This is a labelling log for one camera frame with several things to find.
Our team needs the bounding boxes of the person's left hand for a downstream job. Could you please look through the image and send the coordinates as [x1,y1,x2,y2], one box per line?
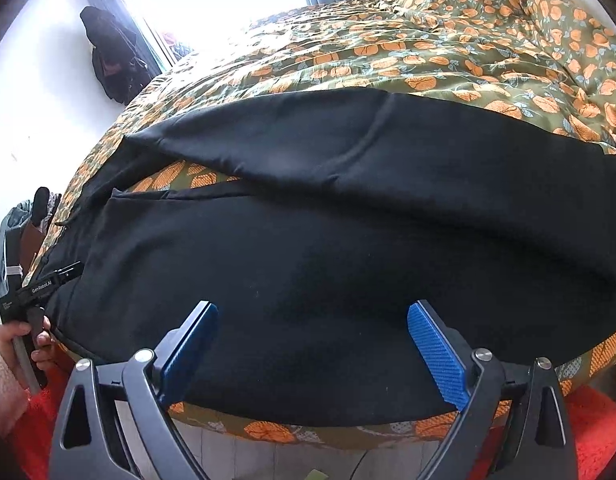
[0,316,56,377]

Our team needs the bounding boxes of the dark coats on rack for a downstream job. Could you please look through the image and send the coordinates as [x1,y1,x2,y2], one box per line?
[80,6,156,106]

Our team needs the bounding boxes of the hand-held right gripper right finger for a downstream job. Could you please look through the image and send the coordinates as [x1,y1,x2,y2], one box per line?
[407,300,579,480]

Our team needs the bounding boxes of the glass sliding door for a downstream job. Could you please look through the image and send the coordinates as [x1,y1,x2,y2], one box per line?
[115,0,313,68]

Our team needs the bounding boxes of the hanging red and blue clothes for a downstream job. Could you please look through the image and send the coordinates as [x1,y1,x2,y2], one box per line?
[163,31,196,61]

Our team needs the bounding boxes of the orange fleece robe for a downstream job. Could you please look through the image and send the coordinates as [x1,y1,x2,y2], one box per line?
[12,350,616,480]

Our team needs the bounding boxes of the black pants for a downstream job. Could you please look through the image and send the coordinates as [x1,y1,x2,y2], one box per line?
[38,87,616,413]

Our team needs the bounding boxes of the leaf print bed sheet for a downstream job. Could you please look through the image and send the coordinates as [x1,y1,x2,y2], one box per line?
[173,420,439,480]

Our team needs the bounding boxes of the brown wooden dresser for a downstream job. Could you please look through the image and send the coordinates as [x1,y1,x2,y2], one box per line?
[20,222,42,272]

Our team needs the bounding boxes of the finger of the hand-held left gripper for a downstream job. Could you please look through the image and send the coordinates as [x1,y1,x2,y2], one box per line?
[50,261,84,283]

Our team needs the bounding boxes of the orange floral green blanket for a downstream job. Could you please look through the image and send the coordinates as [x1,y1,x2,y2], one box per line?
[22,0,616,448]

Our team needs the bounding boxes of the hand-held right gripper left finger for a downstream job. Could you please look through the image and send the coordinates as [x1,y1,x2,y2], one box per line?
[52,301,220,480]

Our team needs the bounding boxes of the black cloth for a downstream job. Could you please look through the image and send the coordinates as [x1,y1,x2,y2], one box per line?
[32,186,52,223]

